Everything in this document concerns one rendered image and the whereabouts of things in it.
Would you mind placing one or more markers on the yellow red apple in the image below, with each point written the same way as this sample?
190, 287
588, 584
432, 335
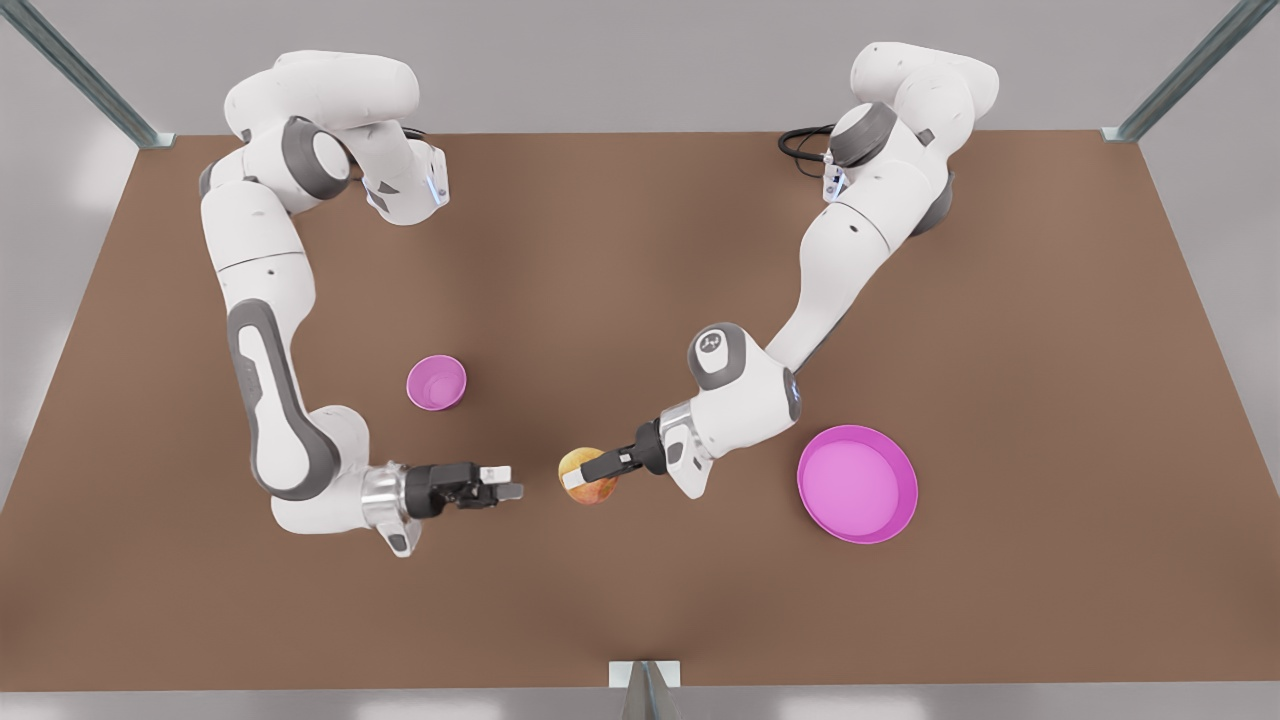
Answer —
588, 475

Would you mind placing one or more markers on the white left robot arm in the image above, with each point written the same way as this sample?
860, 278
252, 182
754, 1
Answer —
850, 240

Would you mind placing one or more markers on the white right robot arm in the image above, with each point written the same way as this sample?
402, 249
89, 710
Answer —
265, 230

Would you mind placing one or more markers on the pink bowl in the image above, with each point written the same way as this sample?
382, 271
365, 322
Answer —
436, 382

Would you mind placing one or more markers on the pink plate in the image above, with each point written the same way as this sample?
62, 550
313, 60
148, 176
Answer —
857, 484

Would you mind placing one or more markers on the silver frame post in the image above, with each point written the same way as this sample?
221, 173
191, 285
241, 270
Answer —
646, 690
1185, 72
85, 72

